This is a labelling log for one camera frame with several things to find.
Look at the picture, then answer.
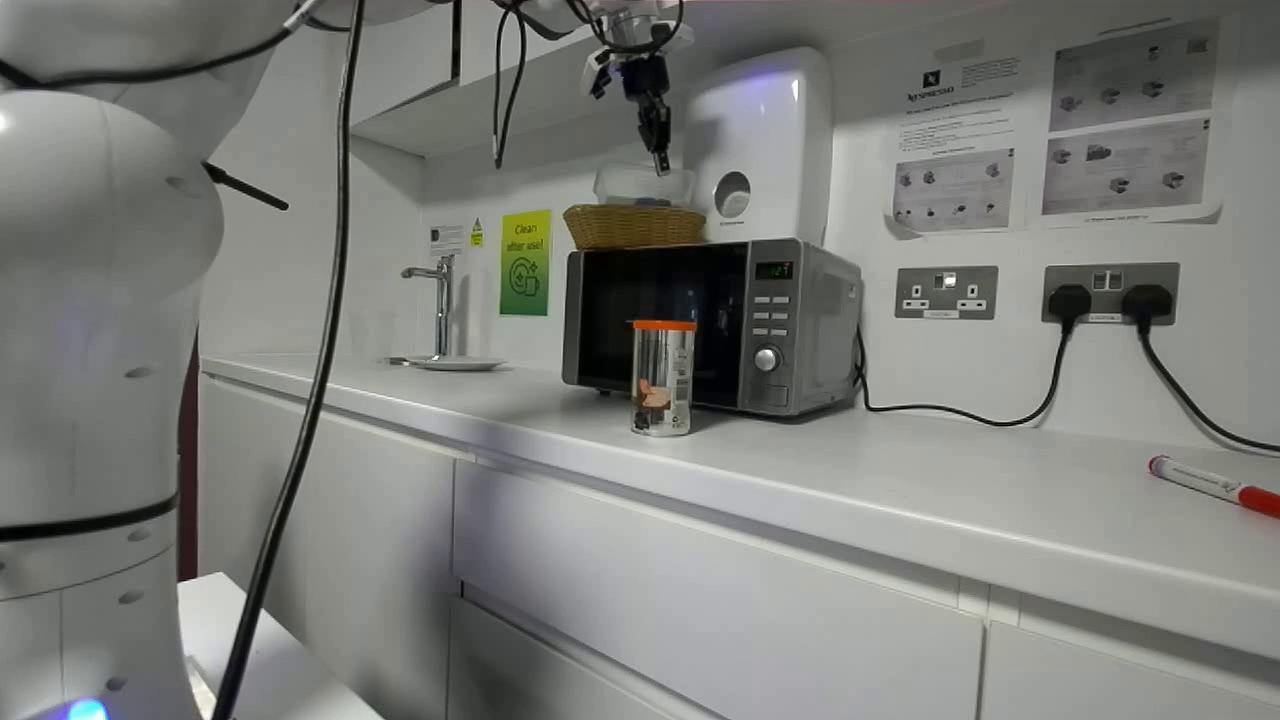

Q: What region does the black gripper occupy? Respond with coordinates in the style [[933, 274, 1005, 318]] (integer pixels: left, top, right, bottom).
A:
[[587, 47, 674, 175]]

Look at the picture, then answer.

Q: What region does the clear plastic tray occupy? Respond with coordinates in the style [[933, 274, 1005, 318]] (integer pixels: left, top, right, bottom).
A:
[[591, 163, 694, 205]]

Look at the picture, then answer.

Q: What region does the woven wicker basket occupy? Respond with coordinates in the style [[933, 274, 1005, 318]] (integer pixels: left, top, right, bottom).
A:
[[566, 205, 704, 251]]

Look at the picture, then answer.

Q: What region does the clear jar orange lid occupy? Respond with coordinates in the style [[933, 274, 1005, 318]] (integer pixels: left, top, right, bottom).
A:
[[631, 318, 696, 436]]

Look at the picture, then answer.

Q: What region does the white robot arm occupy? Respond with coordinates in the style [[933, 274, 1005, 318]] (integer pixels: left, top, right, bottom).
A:
[[289, 0, 690, 175]]

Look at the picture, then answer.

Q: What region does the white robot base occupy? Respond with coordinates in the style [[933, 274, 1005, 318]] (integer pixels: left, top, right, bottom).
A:
[[0, 0, 384, 720]]

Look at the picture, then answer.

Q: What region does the silver microwave oven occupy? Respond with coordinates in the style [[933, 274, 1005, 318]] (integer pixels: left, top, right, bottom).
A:
[[559, 239, 866, 418]]

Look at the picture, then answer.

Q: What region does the chrome sink tap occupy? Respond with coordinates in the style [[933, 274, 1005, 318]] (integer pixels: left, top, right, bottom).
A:
[[400, 251, 499, 371]]

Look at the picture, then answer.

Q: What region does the left instruction poster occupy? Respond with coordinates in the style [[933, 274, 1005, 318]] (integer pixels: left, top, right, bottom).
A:
[[889, 55, 1020, 239]]

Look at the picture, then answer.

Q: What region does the instruction poster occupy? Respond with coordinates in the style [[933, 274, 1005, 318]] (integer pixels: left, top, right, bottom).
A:
[[889, 55, 1020, 239], [1039, 19, 1220, 217]]

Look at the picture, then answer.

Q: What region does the right instruction poster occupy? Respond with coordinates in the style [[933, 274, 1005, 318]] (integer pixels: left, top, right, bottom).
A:
[[1039, 19, 1220, 217]]

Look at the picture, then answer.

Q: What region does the white cabinet front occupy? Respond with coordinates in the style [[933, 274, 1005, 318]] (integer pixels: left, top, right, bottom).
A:
[[199, 369, 1280, 720]]

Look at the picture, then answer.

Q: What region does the red white marker pen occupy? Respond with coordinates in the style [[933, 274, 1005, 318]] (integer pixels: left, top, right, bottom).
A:
[[1149, 455, 1280, 520]]

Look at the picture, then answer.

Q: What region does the white wall dispenser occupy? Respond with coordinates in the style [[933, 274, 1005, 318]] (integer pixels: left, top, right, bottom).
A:
[[685, 47, 833, 245]]

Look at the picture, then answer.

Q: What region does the green wall sign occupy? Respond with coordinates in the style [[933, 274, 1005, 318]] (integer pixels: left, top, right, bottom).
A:
[[499, 209, 552, 314]]

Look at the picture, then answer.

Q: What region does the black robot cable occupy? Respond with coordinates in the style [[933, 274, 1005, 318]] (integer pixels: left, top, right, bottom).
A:
[[0, 0, 537, 720]]

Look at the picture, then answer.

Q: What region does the left wall socket plate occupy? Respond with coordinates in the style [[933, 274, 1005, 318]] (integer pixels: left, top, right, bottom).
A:
[[896, 263, 999, 318]]

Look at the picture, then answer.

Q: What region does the wall socket plate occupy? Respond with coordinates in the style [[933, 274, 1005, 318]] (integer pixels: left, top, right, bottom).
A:
[[1039, 258, 1182, 325], [896, 263, 999, 318]]

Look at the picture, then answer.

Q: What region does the black left power cable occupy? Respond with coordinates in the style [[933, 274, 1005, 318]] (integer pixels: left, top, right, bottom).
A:
[[853, 279, 1095, 431]]

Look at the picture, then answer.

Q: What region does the black power cable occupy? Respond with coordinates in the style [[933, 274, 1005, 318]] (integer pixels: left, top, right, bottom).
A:
[[1121, 279, 1280, 459], [853, 279, 1095, 431]]

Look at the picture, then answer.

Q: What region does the right wall socket plate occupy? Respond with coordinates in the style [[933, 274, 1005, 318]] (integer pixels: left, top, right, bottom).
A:
[[1039, 258, 1182, 325]]

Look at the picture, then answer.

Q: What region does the black right power cable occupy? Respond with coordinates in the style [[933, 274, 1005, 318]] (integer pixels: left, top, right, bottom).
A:
[[1121, 279, 1280, 459]]

